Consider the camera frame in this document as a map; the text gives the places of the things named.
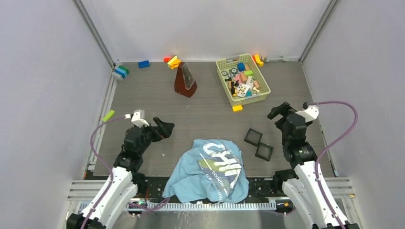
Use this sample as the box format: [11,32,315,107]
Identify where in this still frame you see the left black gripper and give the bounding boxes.
[135,117,173,156]

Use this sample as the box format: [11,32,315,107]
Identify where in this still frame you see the light blue printed t-shirt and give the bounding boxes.
[162,139,249,203]

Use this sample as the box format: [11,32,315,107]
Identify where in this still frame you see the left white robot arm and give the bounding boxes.
[66,114,175,229]

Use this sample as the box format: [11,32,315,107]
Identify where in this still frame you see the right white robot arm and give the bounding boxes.
[267,102,359,229]

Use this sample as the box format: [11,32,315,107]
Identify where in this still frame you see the yellow brick near basket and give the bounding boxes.
[232,105,243,112]

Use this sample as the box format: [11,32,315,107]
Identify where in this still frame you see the green plastic basket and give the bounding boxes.
[216,53,271,107]

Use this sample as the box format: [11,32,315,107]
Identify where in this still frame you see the brown metronome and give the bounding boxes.
[174,62,197,98]

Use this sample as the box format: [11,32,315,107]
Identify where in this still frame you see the yellow red corner blocks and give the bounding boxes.
[252,54,268,67]

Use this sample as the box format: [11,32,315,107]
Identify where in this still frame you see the lime green toy brick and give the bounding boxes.
[102,110,115,122]

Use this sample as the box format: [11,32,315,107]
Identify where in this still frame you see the yellow orange toy block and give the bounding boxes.
[167,56,181,70]

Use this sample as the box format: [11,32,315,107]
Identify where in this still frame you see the blue toy brick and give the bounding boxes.
[138,60,150,68]

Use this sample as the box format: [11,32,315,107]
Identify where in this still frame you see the stacked blue green bricks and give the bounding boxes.
[111,65,129,81]

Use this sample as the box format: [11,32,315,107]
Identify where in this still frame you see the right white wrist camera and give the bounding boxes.
[301,102,319,123]

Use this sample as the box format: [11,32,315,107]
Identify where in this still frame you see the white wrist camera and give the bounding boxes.
[124,109,150,128]
[301,102,319,123]

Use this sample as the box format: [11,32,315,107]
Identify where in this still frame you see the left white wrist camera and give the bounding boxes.
[124,109,150,128]

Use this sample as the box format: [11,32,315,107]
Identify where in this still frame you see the black square frame box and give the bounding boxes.
[255,142,274,162]
[244,128,263,146]

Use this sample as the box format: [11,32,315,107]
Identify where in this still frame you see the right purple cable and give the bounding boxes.
[303,101,359,229]

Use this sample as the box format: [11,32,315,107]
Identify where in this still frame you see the purple cable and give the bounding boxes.
[303,101,359,229]
[79,114,171,229]

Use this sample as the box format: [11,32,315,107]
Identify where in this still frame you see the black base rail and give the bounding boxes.
[135,177,286,203]

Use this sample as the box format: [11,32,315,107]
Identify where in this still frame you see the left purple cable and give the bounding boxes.
[79,114,171,229]

